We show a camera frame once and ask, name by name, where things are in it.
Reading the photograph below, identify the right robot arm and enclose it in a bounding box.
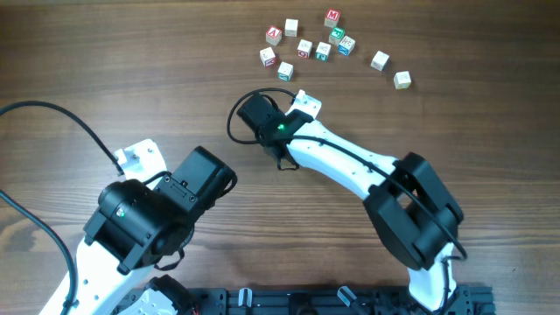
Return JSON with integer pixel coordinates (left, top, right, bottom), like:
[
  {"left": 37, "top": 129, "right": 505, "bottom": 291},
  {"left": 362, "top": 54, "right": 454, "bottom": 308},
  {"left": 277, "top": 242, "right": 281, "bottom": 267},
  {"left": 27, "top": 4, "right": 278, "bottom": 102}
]
[{"left": 230, "top": 88, "right": 467, "bottom": 314}]

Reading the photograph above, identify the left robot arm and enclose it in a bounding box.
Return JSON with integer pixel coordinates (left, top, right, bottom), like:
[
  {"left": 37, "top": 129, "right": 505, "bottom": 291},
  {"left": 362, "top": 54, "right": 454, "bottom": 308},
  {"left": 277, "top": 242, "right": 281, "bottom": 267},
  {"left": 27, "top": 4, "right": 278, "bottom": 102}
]
[{"left": 69, "top": 139, "right": 237, "bottom": 314}]

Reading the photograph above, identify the green sided wooden block lower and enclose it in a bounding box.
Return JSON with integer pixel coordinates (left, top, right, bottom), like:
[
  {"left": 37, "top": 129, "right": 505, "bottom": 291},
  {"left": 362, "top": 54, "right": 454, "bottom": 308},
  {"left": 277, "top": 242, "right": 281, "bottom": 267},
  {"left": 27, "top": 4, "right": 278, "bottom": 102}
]
[{"left": 277, "top": 61, "right": 294, "bottom": 81}]

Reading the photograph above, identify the green sided wooden block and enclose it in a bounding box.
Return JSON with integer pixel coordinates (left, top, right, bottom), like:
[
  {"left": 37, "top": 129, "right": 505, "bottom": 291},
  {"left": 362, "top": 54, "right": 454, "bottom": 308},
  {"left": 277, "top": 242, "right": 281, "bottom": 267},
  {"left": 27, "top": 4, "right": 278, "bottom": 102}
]
[
  {"left": 277, "top": 61, "right": 294, "bottom": 81},
  {"left": 315, "top": 42, "right": 332, "bottom": 61}
]

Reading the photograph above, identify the red sided wooden block left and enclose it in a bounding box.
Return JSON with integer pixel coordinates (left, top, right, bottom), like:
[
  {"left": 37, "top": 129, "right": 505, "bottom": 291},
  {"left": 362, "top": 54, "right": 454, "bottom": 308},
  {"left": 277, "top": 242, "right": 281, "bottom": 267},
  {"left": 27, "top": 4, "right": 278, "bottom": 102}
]
[{"left": 259, "top": 47, "right": 277, "bottom": 67}]

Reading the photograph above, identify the red sided wooden block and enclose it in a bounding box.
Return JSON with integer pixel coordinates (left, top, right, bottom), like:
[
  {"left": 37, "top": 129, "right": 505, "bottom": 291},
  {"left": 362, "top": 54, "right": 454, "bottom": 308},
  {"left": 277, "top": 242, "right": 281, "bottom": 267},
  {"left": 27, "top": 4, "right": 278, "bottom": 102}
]
[
  {"left": 259, "top": 47, "right": 277, "bottom": 67},
  {"left": 297, "top": 39, "right": 312, "bottom": 59}
]

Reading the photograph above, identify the red sided wooden block centre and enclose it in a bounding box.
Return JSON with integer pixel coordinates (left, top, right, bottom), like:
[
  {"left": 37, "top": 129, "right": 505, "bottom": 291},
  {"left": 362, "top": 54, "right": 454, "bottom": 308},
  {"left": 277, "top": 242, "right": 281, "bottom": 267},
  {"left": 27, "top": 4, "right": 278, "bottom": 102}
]
[{"left": 297, "top": 39, "right": 312, "bottom": 59}]

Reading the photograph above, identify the green sided wooden block centre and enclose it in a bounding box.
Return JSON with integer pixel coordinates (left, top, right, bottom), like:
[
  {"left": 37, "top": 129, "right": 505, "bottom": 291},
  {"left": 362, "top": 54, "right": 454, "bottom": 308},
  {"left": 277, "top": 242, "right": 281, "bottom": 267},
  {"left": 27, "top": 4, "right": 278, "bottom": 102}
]
[{"left": 315, "top": 42, "right": 332, "bottom": 61}]

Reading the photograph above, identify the red letter A block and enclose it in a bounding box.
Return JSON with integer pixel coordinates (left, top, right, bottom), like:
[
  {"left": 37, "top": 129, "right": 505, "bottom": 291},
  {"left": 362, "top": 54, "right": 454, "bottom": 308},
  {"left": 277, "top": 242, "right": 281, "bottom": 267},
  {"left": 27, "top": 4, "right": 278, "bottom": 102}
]
[{"left": 265, "top": 25, "right": 283, "bottom": 46}]

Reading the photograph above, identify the plain wooden block top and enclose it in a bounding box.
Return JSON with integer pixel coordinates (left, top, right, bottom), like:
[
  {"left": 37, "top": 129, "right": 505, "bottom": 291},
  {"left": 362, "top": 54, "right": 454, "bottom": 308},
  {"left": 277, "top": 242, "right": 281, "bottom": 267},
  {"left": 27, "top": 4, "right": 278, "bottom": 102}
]
[{"left": 284, "top": 18, "right": 298, "bottom": 37}]

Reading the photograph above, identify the plain wooden block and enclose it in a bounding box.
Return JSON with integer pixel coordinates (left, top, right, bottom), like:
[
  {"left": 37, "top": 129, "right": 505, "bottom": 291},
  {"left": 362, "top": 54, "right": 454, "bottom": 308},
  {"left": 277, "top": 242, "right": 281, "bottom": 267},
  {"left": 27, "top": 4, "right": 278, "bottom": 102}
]
[
  {"left": 284, "top": 18, "right": 298, "bottom": 37},
  {"left": 370, "top": 51, "right": 389, "bottom": 72}
]

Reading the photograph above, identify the blue sided wooden block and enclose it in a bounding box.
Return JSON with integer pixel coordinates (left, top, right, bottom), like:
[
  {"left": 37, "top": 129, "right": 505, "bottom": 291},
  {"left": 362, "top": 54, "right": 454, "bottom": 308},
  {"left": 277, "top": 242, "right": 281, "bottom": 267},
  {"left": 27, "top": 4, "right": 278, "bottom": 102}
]
[{"left": 338, "top": 36, "right": 356, "bottom": 56}]

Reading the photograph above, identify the green top wooden block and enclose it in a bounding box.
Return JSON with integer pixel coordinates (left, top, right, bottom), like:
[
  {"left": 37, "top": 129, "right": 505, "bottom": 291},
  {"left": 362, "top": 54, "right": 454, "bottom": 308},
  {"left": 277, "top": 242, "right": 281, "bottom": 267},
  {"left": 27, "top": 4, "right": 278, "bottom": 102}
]
[{"left": 329, "top": 27, "right": 346, "bottom": 46}]

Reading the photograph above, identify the red letter M block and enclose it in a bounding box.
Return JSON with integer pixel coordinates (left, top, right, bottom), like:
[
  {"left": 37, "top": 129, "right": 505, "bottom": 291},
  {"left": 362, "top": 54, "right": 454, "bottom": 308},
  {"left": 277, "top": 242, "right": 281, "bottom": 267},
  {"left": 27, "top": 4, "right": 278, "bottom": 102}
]
[{"left": 324, "top": 9, "right": 340, "bottom": 28}]

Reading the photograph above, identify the plain wooden block upper right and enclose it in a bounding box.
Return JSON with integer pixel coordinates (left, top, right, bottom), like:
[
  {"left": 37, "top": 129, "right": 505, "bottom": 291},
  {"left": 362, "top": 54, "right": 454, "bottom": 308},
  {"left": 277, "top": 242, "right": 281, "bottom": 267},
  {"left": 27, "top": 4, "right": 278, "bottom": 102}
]
[{"left": 370, "top": 51, "right": 389, "bottom": 72}]

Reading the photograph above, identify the yellow engraved wooden block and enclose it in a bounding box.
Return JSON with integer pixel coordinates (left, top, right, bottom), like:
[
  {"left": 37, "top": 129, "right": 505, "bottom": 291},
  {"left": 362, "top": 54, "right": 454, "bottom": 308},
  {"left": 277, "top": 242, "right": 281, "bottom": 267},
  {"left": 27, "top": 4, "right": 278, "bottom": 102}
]
[{"left": 394, "top": 71, "right": 412, "bottom": 90}]

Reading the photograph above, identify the black right camera cable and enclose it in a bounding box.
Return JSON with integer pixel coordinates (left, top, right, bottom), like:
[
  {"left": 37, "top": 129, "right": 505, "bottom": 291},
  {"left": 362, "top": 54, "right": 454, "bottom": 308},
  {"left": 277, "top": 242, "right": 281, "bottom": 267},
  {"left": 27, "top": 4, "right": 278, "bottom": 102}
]
[{"left": 226, "top": 87, "right": 467, "bottom": 315}]

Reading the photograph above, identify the black camera cable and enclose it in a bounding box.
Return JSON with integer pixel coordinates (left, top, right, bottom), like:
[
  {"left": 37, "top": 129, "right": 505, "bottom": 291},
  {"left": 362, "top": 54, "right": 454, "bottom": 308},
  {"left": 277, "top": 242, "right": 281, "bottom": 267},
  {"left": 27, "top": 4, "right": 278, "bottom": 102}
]
[
  {"left": 0, "top": 101, "right": 126, "bottom": 315},
  {"left": 226, "top": 87, "right": 467, "bottom": 315}
]

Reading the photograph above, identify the black left camera cable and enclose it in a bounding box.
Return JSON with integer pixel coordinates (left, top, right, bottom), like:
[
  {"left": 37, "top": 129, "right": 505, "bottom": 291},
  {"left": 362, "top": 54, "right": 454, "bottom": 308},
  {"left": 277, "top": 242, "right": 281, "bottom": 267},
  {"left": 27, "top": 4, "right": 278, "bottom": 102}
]
[{"left": 0, "top": 101, "right": 126, "bottom": 315}]

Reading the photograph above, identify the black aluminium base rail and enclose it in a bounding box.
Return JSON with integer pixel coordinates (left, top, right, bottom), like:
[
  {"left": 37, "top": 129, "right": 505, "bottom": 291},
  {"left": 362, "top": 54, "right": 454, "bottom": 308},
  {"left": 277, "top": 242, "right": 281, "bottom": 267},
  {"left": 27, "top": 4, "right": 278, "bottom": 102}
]
[{"left": 189, "top": 284, "right": 496, "bottom": 315}]

